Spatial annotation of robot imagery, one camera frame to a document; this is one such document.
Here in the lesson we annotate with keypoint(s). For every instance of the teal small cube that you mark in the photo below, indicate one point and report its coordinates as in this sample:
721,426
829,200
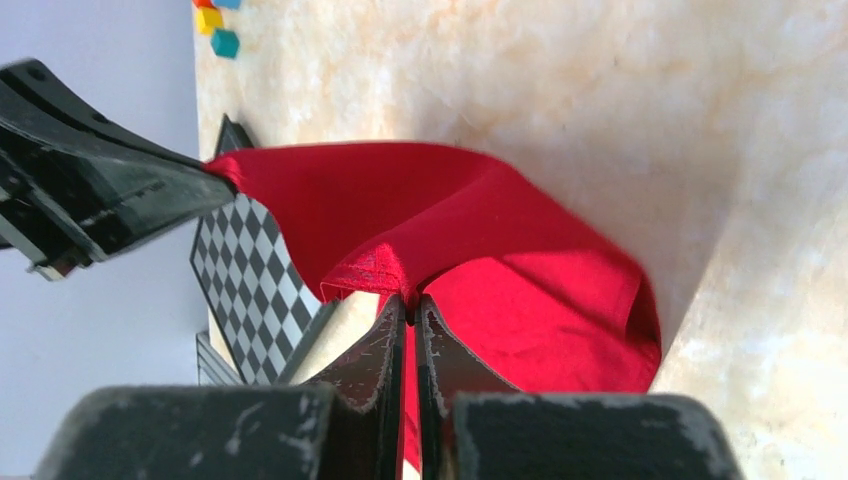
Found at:
225,43

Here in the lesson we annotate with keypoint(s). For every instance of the yellow small cube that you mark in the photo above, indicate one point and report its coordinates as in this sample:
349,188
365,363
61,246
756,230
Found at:
208,20

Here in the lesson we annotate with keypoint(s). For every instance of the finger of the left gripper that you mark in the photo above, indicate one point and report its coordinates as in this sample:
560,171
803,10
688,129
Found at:
77,188

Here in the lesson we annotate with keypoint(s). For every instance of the black white checkerboard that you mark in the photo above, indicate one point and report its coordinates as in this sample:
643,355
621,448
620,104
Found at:
264,320

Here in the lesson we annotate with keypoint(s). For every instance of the red cloth napkin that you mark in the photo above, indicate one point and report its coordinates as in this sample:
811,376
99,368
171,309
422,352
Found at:
537,294

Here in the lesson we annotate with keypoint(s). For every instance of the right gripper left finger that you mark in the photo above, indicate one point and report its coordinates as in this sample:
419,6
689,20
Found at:
343,423

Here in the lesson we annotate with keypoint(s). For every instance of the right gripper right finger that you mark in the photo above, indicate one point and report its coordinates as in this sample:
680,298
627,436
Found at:
476,425

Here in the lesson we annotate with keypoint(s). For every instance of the blue white block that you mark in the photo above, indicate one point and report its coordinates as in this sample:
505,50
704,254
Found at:
227,4

